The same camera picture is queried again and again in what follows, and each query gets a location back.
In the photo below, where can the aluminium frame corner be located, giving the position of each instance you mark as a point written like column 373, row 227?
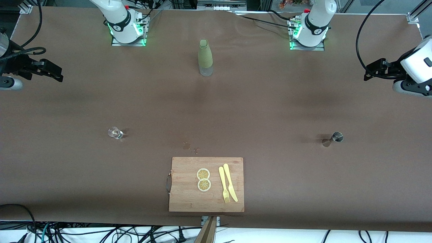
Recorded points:
column 412, row 17
column 26, row 8

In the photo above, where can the green sleeved glass bottle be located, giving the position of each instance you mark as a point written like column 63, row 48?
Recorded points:
column 205, row 57

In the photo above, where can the wooden cutting board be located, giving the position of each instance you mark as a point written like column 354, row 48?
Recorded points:
column 184, row 195

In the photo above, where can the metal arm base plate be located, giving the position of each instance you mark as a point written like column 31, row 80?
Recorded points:
column 317, row 49
column 116, row 44

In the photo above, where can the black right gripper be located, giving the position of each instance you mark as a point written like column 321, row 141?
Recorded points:
column 15, row 65

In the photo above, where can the brown table cover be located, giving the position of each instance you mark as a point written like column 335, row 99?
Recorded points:
column 270, row 101

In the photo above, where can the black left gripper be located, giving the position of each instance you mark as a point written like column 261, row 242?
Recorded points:
column 392, row 70

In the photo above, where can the lemon slice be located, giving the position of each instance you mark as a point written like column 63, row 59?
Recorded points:
column 204, row 185
column 203, row 174

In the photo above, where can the steel double jigger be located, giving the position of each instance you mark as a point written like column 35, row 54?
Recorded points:
column 337, row 136

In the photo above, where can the clear glass measuring cup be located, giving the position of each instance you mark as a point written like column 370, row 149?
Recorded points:
column 115, row 133

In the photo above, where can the yellow plastic knife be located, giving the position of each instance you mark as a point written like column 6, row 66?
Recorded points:
column 233, row 194

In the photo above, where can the grey power strip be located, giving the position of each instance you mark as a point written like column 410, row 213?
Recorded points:
column 221, row 6

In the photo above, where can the wooden beam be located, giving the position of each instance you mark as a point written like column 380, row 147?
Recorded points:
column 208, row 233

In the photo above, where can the yellow plastic fork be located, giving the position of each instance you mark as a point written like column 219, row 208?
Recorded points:
column 221, row 177

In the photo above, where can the small metal bracket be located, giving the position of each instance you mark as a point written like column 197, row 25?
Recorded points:
column 204, row 219

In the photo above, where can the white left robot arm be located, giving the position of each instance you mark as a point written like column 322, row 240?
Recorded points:
column 317, row 20

